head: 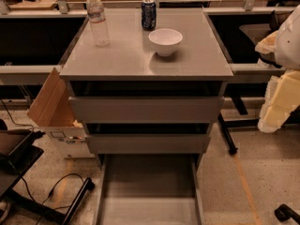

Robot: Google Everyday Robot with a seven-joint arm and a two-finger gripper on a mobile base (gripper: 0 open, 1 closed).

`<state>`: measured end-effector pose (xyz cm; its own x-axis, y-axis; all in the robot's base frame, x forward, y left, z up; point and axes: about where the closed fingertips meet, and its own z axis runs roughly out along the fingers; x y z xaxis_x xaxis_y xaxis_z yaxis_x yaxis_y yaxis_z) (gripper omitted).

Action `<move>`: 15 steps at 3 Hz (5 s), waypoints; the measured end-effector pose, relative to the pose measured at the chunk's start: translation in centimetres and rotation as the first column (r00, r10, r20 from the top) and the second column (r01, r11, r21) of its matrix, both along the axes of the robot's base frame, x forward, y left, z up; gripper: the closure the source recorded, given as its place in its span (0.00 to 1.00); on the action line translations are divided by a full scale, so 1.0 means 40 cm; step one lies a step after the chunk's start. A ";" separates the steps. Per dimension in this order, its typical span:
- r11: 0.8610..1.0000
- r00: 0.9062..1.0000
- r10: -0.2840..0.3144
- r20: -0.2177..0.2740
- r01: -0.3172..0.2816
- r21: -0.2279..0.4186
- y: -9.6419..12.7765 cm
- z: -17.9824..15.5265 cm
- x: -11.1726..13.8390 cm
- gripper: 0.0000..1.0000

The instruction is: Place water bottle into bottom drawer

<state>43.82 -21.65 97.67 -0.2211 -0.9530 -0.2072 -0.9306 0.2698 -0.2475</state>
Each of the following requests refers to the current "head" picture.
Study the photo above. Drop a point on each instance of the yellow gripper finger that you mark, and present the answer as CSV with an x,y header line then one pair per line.
x,y
267,45
282,97

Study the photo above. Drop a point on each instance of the clear plastic water bottle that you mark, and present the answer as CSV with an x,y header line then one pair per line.
x,y
98,23

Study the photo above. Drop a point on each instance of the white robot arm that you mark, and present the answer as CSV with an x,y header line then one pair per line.
x,y
287,47

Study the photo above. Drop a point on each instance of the grey drawer cabinet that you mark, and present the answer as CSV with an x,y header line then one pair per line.
x,y
130,68

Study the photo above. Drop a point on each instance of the grey open bottom drawer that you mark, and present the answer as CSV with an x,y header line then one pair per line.
x,y
149,190

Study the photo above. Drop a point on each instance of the grey middle drawer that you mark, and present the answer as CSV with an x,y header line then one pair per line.
x,y
148,144

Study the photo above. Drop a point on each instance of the grey top drawer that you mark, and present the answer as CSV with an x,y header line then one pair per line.
x,y
146,109

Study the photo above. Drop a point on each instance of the black chair right background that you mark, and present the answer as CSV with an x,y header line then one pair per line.
x,y
257,32

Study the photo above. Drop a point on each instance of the white ceramic bowl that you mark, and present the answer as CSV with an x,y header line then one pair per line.
x,y
165,41

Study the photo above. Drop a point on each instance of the blue soda can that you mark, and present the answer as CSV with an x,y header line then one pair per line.
x,y
149,14

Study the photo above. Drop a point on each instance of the open cardboard box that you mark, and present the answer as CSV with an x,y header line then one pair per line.
x,y
51,111

